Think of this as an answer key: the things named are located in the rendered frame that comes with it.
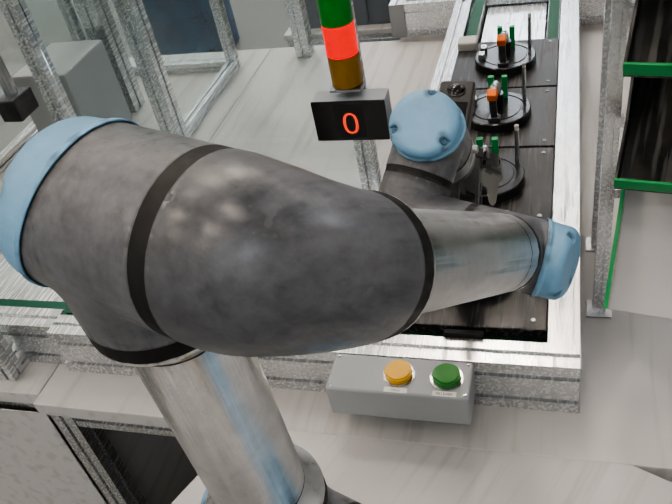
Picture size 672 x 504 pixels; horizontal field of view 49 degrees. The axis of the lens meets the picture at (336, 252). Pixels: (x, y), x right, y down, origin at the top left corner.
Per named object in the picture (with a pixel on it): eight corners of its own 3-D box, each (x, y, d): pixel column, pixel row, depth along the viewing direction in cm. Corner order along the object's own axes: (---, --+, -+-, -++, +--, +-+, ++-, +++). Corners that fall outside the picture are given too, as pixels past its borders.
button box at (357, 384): (471, 426, 105) (468, 398, 102) (331, 413, 112) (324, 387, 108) (476, 388, 111) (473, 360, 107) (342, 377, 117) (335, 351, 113)
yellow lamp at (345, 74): (360, 89, 113) (355, 59, 110) (329, 90, 115) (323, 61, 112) (366, 74, 117) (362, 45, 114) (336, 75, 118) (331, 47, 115)
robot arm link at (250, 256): (351, 182, 31) (595, 207, 73) (164, 137, 36) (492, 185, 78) (298, 437, 33) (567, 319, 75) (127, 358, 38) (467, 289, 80)
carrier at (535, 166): (551, 232, 127) (552, 172, 119) (414, 229, 134) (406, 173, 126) (554, 155, 145) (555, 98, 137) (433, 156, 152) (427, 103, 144)
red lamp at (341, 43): (354, 59, 110) (349, 28, 107) (323, 61, 112) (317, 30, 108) (362, 44, 114) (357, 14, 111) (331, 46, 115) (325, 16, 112)
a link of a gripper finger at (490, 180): (495, 211, 107) (465, 200, 100) (496, 171, 108) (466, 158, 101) (515, 210, 105) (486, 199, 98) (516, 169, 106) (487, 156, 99)
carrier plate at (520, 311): (546, 340, 109) (546, 330, 107) (388, 331, 116) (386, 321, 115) (550, 237, 126) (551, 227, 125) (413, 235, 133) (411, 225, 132)
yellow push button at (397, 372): (410, 390, 106) (409, 381, 105) (383, 387, 107) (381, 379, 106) (415, 368, 109) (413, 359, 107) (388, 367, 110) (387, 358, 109)
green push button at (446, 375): (459, 394, 104) (458, 384, 102) (431, 391, 105) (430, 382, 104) (462, 372, 107) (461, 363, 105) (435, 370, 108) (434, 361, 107)
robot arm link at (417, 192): (438, 285, 72) (470, 179, 73) (342, 257, 78) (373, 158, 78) (463, 294, 79) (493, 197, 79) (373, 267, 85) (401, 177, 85)
